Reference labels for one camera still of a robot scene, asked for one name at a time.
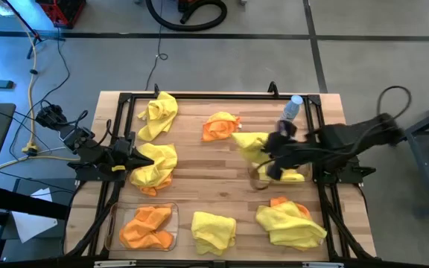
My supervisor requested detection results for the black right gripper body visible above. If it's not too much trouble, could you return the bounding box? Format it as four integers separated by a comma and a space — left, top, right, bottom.
271, 130, 305, 165

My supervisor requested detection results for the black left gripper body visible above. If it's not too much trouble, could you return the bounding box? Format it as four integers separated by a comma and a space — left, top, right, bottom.
109, 143, 139, 171

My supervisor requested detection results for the yellow microfiber towel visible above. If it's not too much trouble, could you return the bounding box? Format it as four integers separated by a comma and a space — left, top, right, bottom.
129, 142, 179, 189
257, 162, 307, 183
255, 200, 328, 252
190, 211, 238, 257
136, 91, 179, 143
230, 131, 272, 165

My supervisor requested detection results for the orange microfiber towel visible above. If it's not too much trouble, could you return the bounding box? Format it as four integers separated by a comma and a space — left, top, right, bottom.
118, 205, 175, 250
200, 111, 242, 143
269, 196, 312, 221
139, 173, 174, 197

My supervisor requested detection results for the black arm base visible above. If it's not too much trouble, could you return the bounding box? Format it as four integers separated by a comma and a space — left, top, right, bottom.
313, 156, 378, 185
68, 159, 128, 184

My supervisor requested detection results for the clear plastic basket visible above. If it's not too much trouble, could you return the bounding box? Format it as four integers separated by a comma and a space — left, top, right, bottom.
104, 201, 180, 252
247, 159, 314, 191

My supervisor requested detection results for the clear plastic bottle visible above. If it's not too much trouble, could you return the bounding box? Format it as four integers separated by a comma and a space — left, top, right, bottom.
278, 94, 305, 126

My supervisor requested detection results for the white paper sheet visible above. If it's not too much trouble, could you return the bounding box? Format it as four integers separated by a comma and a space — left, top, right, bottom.
11, 188, 59, 244

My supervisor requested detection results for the grey metal cart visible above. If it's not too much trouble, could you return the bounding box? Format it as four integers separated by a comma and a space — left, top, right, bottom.
404, 95, 429, 219

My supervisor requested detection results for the red tool case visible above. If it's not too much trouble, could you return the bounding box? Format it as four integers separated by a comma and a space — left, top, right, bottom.
35, 0, 87, 30

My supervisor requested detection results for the black tripod stand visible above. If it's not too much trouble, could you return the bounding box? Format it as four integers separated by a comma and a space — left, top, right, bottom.
1, 0, 66, 60

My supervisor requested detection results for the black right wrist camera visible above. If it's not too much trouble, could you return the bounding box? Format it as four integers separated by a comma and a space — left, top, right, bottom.
278, 120, 299, 138

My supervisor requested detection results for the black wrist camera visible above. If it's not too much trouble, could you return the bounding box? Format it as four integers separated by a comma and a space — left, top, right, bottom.
278, 120, 299, 138
124, 130, 138, 147

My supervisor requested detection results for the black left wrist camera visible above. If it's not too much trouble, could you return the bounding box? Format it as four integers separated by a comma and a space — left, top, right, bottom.
124, 130, 138, 147

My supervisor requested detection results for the black metal table frame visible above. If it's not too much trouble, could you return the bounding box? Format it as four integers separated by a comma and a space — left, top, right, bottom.
63, 83, 378, 268

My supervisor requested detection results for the long black floor cable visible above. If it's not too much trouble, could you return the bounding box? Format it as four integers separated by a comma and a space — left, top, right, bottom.
8, 28, 71, 161

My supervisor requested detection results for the grey camera bracket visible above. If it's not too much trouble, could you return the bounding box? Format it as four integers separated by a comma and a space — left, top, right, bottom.
94, 260, 138, 268
302, 261, 345, 268

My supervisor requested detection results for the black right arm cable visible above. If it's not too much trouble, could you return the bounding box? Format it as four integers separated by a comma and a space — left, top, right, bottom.
376, 85, 413, 124

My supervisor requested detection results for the yellow extension cord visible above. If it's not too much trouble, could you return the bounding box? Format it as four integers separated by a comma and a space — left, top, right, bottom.
0, 10, 82, 172

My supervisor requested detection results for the thin black floor cable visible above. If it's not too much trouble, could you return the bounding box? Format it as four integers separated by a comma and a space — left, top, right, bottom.
144, 0, 169, 92

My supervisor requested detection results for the black vacuum hose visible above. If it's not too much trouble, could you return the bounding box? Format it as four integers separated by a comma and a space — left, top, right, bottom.
145, 0, 229, 33

